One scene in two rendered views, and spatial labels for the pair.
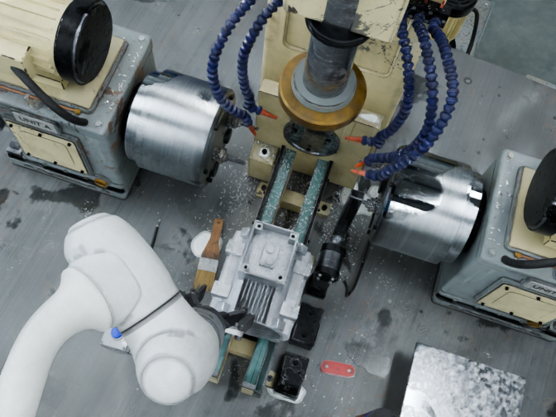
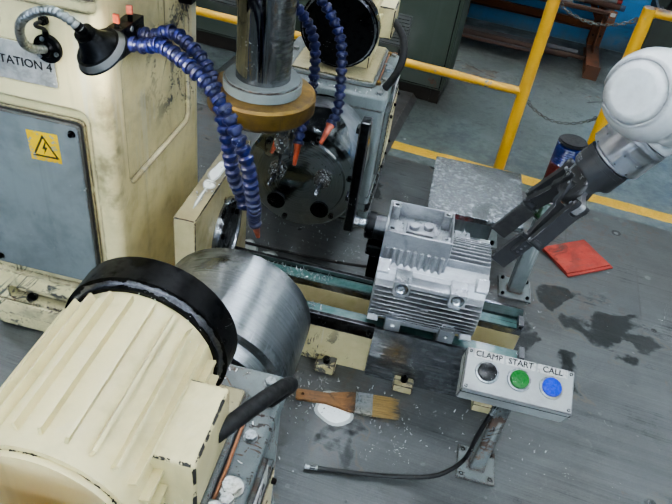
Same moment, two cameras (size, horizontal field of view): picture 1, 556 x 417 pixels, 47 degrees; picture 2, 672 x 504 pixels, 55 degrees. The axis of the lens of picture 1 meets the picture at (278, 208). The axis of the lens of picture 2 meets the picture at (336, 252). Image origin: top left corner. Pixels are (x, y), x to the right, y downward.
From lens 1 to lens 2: 128 cm
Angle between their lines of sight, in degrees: 55
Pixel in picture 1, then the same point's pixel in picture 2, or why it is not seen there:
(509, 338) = (387, 183)
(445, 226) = (354, 119)
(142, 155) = (286, 371)
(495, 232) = (359, 90)
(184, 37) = not seen: outside the picture
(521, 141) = not seen: hidden behind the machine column
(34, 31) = (169, 353)
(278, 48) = (129, 196)
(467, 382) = (453, 184)
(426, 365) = (447, 204)
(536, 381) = (419, 175)
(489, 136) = not seen: hidden behind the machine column
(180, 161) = (298, 319)
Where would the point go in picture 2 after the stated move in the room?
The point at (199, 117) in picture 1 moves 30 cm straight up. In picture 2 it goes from (249, 267) to (260, 82)
